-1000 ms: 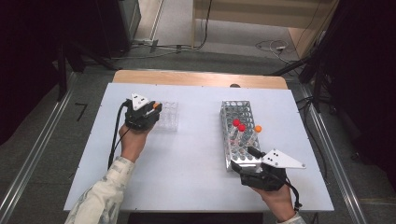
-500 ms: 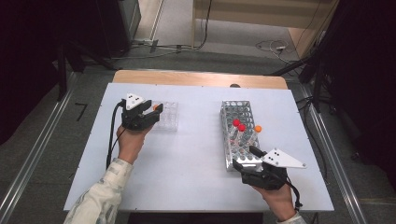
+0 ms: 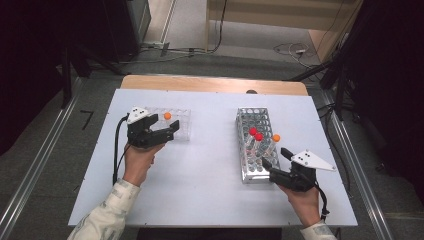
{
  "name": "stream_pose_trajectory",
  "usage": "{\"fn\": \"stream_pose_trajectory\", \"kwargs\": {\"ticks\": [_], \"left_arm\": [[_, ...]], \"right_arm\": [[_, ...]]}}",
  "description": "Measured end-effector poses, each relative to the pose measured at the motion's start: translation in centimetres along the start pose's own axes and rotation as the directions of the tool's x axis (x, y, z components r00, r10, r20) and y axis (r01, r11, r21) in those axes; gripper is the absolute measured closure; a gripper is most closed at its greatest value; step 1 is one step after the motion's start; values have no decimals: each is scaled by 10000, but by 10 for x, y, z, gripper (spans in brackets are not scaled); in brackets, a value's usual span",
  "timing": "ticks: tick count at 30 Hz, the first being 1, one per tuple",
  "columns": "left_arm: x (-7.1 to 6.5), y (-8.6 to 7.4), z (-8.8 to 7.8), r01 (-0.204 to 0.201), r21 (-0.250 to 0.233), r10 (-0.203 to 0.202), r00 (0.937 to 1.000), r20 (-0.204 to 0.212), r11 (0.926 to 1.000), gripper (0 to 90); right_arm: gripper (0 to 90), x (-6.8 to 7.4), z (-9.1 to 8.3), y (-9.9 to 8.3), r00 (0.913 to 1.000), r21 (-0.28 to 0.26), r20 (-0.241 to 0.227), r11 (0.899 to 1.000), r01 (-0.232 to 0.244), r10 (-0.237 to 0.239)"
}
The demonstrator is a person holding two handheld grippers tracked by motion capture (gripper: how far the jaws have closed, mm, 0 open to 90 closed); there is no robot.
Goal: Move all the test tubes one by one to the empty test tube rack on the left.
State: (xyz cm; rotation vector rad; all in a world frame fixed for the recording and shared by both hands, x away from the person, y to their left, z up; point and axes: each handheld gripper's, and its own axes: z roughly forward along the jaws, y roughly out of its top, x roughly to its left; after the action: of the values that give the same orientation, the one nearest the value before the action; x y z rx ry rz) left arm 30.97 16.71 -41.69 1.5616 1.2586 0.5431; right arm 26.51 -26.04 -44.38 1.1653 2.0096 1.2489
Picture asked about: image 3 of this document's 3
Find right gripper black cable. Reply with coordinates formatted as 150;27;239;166
313;181;331;223

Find person's left hand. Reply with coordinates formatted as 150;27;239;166
122;141;166;187

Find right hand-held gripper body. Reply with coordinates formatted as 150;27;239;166
269;149;337;193

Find orange cap test tube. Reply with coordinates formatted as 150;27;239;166
162;111;174;130
264;133;282;159

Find wooden cabinet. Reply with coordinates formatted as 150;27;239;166
205;0;364;64

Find wooden table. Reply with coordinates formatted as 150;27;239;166
120;74;309;97

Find grey computer tower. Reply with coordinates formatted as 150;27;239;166
126;0;152;44

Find red cap test tube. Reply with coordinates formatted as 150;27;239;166
251;133;264;158
246;127;258;154

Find black metal stand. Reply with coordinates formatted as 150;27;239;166
59;43;128;109
288;56;349;121

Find clear plastic test tube rack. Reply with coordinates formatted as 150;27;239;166
144;106;192;142

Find white floor cables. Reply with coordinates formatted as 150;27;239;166
273;41;314;69

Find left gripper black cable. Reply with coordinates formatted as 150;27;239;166
112;113;131;186

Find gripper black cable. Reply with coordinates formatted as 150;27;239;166
112;113;131;186
313;181;331;223

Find metal test tube rack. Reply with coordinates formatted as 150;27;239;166
235;107;282;184

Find aluminium floor rail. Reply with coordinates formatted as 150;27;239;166
321;89;396;240
0;78;84;240

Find black hanging cable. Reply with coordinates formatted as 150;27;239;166
211;0;228;54

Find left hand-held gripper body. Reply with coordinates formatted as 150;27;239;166
126;106;168;149

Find black curtain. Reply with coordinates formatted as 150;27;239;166
0;0;134;156
344;0;424;194

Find person's right hand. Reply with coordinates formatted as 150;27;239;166
276;182;322;228

